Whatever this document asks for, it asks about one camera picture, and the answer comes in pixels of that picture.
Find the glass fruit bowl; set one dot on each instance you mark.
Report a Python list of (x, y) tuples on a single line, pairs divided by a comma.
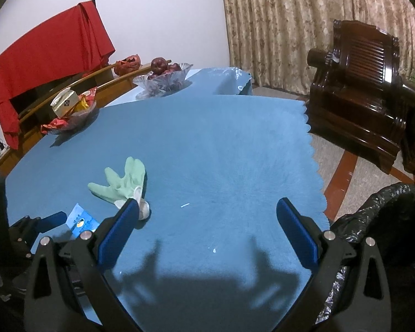
[(162, 81)]

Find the blue card packet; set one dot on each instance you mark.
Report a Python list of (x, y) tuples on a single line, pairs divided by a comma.
[(81, 219)]

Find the dark red apple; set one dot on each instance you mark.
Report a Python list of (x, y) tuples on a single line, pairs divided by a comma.
[(159, 65), (174, 66)]

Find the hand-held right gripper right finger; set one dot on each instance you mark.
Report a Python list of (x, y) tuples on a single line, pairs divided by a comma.
[(297, 231)]

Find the light blue tablecloth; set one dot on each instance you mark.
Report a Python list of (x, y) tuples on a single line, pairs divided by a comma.
[(224, 81)]

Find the dark wooden armchair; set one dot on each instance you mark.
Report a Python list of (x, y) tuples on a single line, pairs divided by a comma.
[(359, 103)]

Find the glass snack bowl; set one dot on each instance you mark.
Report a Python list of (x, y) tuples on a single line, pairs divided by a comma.
[(72, 121)]

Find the green rubber glove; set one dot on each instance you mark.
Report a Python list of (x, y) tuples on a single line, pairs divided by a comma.
[(124, 183)]

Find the beige patterned curtain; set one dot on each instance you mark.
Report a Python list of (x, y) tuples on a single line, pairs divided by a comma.
[(297, 17)]

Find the cream small box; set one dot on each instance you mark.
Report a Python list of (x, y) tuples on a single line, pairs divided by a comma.
[(64, 103)]

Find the white power strip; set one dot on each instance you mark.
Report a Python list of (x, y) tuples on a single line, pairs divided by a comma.
[(0, 150)]

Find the blue scalloped tablecloth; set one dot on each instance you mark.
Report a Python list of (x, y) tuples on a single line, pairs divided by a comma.
[(211, 152)]

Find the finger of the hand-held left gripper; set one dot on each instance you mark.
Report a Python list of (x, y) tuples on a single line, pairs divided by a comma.
[(61, 240), (53, 219)]

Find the red cloth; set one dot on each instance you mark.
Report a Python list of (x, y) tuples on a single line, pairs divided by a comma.
[(55, 52)]

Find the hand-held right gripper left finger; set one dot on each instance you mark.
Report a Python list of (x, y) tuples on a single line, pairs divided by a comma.
[(119, 231)]

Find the red basket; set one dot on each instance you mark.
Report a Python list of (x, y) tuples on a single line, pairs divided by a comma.
[(128, 65)]

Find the black trash bin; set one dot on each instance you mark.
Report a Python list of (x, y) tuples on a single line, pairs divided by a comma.
[(394, 221)]

